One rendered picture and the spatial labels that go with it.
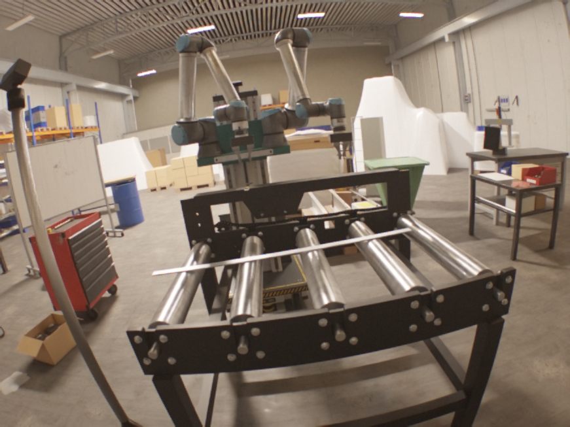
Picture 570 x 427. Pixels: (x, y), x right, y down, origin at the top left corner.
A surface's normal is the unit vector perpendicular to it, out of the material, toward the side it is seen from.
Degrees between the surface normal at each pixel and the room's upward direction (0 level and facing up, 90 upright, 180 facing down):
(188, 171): 90
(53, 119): 90
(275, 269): 90
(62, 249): 90
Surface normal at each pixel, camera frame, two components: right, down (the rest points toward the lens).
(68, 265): 0.05, 0.25
